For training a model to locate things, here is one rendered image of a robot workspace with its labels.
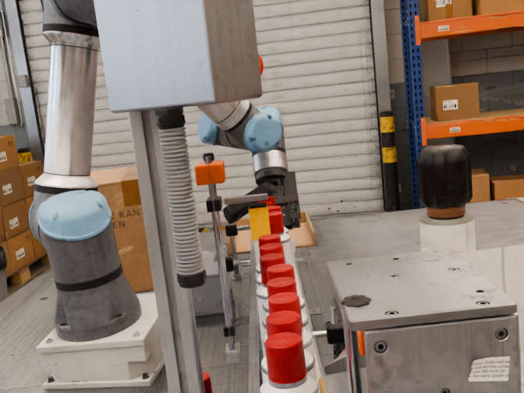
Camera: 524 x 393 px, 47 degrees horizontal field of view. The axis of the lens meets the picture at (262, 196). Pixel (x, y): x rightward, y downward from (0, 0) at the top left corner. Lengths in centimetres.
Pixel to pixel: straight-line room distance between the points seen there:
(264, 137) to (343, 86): 402
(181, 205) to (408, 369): 37
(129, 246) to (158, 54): 81
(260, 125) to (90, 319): 46
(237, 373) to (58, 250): 36
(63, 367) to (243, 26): 67
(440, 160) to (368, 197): 431
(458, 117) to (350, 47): 113
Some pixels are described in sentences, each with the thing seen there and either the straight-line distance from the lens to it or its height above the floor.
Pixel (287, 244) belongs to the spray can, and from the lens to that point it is 103.
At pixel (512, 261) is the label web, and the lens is 85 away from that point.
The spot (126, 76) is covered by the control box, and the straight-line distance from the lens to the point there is 75.
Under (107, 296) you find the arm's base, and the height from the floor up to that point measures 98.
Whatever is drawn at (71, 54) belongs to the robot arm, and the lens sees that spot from 118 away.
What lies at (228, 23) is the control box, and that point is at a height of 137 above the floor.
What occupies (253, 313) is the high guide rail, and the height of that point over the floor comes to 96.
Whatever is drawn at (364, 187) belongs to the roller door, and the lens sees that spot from 524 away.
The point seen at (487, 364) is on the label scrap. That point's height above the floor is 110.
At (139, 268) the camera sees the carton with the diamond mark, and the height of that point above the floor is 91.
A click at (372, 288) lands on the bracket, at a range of 46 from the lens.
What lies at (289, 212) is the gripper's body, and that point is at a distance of 126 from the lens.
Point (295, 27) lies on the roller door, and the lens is 518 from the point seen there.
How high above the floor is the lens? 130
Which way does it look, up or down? 10 degrees down
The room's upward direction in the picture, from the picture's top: 6 degrees counter-clockwise
